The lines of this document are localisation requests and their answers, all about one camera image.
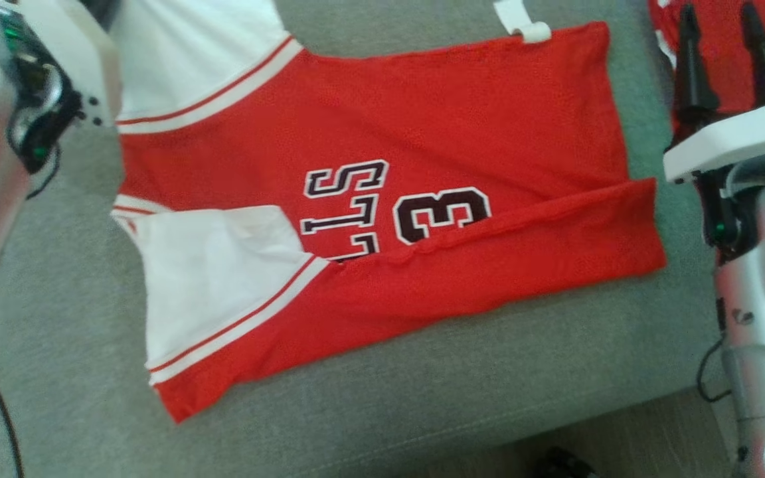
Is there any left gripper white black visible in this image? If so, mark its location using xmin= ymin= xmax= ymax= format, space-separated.
xmin=7 ymin=0 xmax=125 ymax=175

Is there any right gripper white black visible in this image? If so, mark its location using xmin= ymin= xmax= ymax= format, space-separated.
xmin=662 ymin=1 xmax=765 ymax=260

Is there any red shorts white stripe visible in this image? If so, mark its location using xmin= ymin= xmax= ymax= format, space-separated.
xmin=648 ymin=0 xmax=765 ymax=117

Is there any red white lettered jersey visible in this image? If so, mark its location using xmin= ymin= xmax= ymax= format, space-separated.
xmin=110 ymin=0 xmax=667 ymax=424

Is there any grey sofa seat cushion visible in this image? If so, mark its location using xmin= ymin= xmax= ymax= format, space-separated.
xmin=0 ymin=0 xmax=742 ymax=478

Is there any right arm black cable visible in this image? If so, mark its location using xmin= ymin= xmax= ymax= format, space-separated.
xmin=696 ymin=335 xmax=733 ymax=404

